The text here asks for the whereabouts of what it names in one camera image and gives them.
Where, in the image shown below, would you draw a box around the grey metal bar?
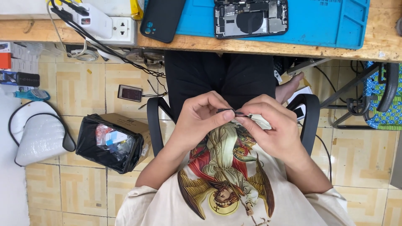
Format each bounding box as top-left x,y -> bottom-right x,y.
287,58 -> 332,76

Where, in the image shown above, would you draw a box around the blue silicone repair mat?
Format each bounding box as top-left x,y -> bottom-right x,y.
144,0 -> 371,50

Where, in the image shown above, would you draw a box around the white bubble wrap bag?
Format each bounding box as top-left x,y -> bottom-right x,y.
8,100 -> 77,167

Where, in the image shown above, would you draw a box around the opened black smartphone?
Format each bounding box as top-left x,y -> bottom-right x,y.
214,0 -> 289,40

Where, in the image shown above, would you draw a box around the phone with dark screen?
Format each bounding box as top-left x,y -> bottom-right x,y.
117,84 -> 144,103

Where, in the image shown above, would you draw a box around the orange box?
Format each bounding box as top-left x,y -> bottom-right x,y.
0,52 -> 12,70

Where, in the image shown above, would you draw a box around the black trousers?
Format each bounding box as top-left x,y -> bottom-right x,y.
164,50 -> 277,123

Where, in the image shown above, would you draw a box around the white charger block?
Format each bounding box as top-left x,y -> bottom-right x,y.
75,3 -> 113,40

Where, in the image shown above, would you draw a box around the yellow packet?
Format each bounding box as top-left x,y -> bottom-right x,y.
130,0 -> 145,20

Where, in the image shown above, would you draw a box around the blue green woven chair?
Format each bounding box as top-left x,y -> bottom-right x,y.
332,61 -> 402,131

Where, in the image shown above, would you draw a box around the cardboard bin with black bag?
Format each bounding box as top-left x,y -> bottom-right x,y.
76,113 -> 152,175

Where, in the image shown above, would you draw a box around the black phone case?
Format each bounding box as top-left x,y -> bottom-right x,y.
140,0 -> 186,44

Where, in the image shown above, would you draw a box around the black and blue box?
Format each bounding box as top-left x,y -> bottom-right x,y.
0,70 -> 41,88

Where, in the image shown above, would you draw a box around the white cable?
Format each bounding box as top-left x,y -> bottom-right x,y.
46,0 -> 100,62

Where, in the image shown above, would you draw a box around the white patterned box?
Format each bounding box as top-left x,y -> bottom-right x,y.
10,42 -> 40,74

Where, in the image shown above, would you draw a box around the black plug adapter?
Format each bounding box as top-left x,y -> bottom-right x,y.
50,0 -> 90,21

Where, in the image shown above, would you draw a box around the person's left hand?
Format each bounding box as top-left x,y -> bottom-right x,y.
174,91 -> 236,155

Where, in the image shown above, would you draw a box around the blue spray bottle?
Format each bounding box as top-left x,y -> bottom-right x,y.
13,89 -> 51,102

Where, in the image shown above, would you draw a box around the person's bare foot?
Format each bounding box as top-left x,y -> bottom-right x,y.
275,72 -> 305,105

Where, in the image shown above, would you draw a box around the grey metal device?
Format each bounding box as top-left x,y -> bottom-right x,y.
125,49 -> 166,70

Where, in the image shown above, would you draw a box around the white power strip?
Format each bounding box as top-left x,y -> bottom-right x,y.
64,16 -> 138,46

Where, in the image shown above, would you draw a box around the small black flex cable part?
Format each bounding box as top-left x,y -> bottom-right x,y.
216,108 -> 254,118

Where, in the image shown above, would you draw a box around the black office chair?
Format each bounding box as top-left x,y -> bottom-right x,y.
146,94 -> 320,158

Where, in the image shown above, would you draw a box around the person's right hand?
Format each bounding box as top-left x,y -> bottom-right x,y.
234,94 -> 307,164

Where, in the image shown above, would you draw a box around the beige printed t-shirt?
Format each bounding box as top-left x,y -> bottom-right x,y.
115,114 -> 356,226

